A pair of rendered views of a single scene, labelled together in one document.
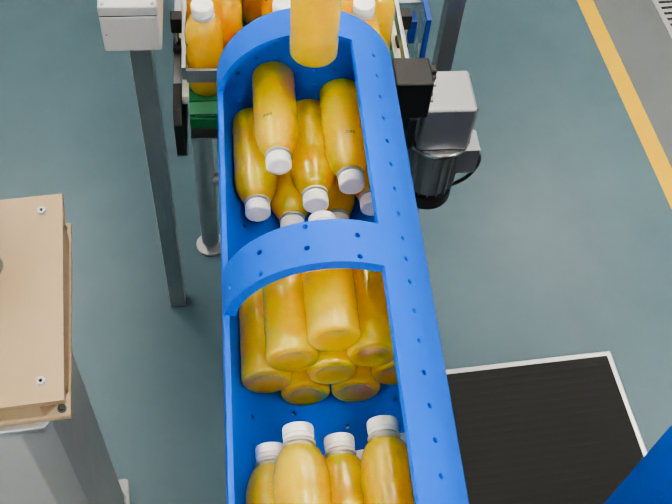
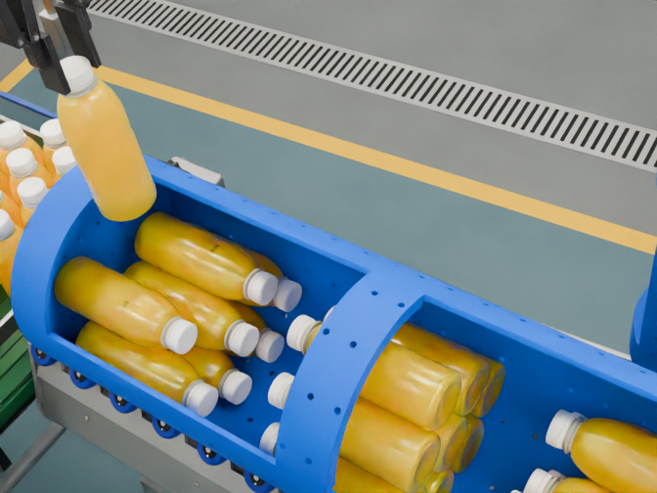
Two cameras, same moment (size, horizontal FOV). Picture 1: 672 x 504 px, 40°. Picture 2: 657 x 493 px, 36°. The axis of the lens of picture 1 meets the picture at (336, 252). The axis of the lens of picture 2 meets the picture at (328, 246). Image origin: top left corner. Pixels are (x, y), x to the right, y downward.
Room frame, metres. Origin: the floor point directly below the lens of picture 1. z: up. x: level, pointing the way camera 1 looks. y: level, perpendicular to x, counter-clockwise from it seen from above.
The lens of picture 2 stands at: (0.18, 0.40, 2.05)
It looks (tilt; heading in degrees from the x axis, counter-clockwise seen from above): 48 degrees down; 323
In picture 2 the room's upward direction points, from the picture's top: 11 degrees counter-clockwise
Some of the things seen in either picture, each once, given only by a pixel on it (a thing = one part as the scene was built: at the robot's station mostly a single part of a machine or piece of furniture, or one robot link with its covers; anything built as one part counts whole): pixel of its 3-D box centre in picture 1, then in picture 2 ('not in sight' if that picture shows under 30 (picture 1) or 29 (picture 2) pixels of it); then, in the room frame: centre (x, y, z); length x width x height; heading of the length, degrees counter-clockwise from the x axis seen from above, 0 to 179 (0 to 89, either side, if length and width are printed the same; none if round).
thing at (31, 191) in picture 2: not in sight; (32, 191); (1.27, 0.07, 1.08); 0.04 x 0.04 x 0.02
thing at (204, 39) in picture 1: (205, 49); not in sight; (1.24, 0.27, 0.99); 0.07 x 0.07 x 0.18
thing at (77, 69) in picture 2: not in sight; (72, 73); (0.99, 0.06, 1.43); 0.04 x 0.04 x 0.02
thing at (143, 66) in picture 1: (161, 184); not in sight; (1.30, 0.41, 0.50); 0.04 x 0.04 x 1.00; 10
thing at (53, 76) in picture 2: not in sight; (47, 62); (0.99, 0.09, 1.46); 0.03 x 0.01 x 0.07; 10
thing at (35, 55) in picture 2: not in sight; (24, 50); (0.98, 0.10, 1.49); 0.03 x 0.01 x 0.05; 100
